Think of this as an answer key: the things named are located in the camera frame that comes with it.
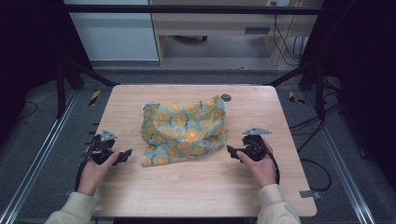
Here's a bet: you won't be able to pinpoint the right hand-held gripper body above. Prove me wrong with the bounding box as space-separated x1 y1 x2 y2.
241 126 274 162

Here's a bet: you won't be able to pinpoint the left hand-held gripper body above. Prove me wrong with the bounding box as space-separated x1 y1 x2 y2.
81 129 119 166

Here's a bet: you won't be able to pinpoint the teal cloth with orange circles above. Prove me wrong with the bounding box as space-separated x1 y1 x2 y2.
140 94 229 168

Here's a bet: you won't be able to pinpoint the person's right hand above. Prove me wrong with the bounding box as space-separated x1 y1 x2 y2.
235 139 278 189

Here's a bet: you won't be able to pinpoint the person's left hand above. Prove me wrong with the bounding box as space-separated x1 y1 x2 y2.
77 150 121 197

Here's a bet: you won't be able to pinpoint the yellow and black tape strip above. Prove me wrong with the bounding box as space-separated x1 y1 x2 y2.
89 89 103 106
288 91 306 106

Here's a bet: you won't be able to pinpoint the white cabinet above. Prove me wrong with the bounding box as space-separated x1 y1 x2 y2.
63 0 161 63

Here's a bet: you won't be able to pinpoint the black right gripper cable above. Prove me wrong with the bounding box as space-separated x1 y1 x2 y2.
262 143 281 186

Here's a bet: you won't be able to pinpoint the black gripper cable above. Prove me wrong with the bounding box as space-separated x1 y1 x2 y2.
74 156 92 192
262 143 281 186

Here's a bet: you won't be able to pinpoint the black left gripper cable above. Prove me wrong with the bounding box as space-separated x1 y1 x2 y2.
74 156 92 192

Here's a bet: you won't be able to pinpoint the aluminium floor rail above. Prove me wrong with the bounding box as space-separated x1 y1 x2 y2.
304 91 377 224
0 89 80 224

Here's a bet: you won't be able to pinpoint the grey metal table bracket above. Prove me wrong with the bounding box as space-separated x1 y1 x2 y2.
299 189 322 200

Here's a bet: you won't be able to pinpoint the black thin floor cable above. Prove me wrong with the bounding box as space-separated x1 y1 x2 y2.
17 100 39 121

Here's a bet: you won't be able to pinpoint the black cables under desk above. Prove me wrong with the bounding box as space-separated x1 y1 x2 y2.
272 2 309 67

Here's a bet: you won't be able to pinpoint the black metal frame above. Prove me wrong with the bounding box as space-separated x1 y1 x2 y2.
54 3 328 120

